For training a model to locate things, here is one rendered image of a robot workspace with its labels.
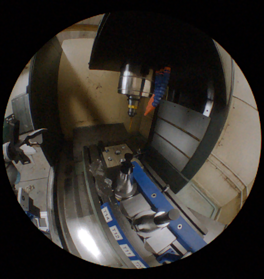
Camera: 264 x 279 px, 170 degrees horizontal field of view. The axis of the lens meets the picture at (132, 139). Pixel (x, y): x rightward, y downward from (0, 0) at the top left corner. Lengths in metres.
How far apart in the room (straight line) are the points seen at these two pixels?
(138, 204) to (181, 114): 0.65
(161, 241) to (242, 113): 1.05
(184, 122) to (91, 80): 1.24
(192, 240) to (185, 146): 0.63
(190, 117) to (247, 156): 0.77
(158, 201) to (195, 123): 0.56
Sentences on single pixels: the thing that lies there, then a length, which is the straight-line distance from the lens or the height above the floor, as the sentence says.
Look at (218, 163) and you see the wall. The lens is 1.11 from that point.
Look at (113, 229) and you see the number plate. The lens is 0.49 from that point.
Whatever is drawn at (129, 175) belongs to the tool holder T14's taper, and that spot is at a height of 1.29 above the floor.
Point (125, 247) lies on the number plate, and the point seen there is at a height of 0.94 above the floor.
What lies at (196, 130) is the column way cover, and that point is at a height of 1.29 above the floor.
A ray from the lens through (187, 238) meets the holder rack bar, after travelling 0.25.
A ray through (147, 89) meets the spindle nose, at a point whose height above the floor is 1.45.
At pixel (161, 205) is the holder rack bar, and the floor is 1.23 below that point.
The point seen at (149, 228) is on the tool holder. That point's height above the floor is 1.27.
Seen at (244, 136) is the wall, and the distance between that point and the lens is 1.06.
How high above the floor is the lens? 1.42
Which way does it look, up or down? 31 degrees down
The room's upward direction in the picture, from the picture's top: 9 degrees clockwise
